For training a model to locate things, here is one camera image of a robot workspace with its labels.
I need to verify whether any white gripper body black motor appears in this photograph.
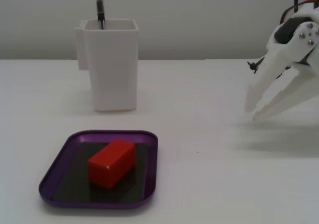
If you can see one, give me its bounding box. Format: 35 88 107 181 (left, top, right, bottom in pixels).
267 7 319 69

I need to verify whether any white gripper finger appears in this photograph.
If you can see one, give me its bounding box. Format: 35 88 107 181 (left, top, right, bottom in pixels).
252 64 319 121
245 21 319 113

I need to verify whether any red rectangular block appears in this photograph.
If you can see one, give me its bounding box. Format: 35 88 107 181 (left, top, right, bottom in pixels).
87 139 137 190

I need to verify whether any white plastic pen holder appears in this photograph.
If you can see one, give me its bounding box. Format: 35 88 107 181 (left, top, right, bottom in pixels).
74 19 139 113

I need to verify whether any black pen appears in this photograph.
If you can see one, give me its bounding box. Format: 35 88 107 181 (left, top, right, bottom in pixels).
96 0 106 30

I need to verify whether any purple metal tray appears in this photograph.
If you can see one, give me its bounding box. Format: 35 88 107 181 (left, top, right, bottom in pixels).
38 130 159 210

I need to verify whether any red and black cable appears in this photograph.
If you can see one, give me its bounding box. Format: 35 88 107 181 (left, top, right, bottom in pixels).
281 0 319 25

